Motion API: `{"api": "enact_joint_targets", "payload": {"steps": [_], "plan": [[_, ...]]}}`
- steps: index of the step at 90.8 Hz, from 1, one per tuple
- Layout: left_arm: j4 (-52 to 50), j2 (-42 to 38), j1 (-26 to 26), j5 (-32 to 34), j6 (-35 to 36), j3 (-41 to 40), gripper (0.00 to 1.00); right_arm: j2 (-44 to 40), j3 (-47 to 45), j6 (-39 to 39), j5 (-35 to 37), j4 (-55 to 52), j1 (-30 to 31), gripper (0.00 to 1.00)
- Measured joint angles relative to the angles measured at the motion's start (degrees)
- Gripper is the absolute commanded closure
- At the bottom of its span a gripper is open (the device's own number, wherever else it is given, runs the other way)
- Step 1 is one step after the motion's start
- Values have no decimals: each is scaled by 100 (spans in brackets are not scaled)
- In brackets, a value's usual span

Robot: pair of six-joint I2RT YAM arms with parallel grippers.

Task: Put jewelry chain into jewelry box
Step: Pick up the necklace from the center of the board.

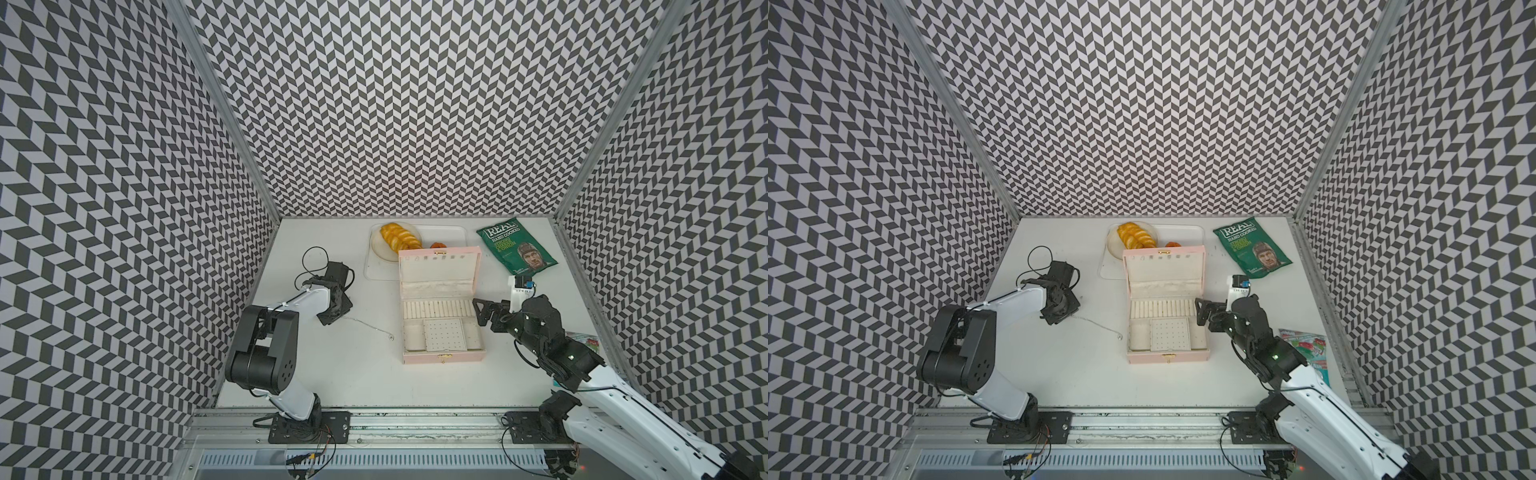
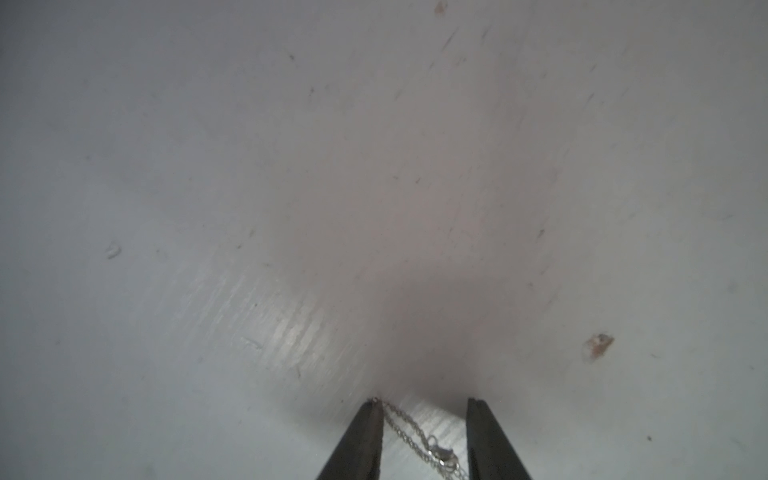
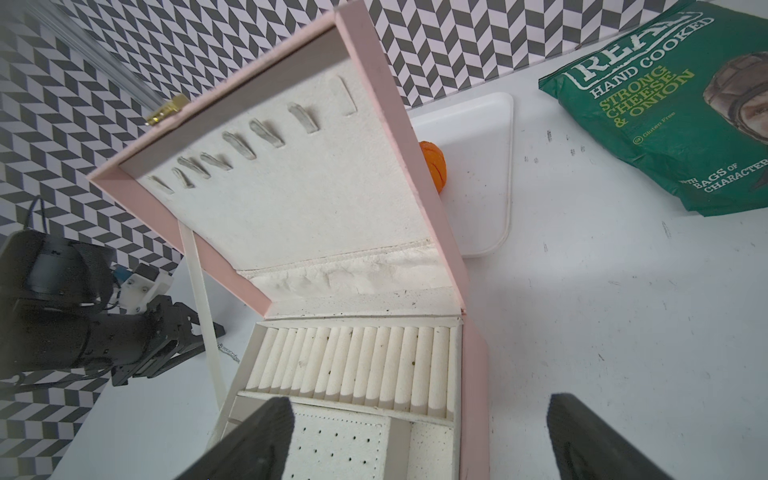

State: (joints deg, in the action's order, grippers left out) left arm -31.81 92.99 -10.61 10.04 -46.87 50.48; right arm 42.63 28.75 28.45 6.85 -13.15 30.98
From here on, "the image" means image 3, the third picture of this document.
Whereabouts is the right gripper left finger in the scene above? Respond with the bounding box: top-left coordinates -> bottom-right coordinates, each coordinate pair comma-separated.
177,397 -> 295,480

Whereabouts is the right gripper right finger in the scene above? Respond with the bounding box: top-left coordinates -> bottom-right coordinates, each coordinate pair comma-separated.
546,393 -> 671,480

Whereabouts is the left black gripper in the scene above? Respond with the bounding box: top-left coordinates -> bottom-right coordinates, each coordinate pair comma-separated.
83,296 -> 205,384

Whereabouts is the pink jewelry box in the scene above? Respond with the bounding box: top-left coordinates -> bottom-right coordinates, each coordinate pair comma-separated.
90,1 -> 490,479

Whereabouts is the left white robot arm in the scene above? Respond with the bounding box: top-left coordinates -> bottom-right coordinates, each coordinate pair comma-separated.
1,229 -> 205,386

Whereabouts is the small orange pumpkin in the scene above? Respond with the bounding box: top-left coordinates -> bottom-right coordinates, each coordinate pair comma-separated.
419,141 -> 447,193

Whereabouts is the white rectangular tray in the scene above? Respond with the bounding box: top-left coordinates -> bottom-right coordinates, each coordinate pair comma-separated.
411,93 -> 514,258

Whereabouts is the green crisps bag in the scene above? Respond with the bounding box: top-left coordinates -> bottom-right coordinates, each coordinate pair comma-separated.
539,1 -> 767,216

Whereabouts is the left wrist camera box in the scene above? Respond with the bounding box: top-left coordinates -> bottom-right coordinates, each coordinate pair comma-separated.
111,263 -> 172,314

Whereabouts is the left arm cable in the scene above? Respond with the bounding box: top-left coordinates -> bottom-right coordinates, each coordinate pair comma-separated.
22,194 -> 52,232

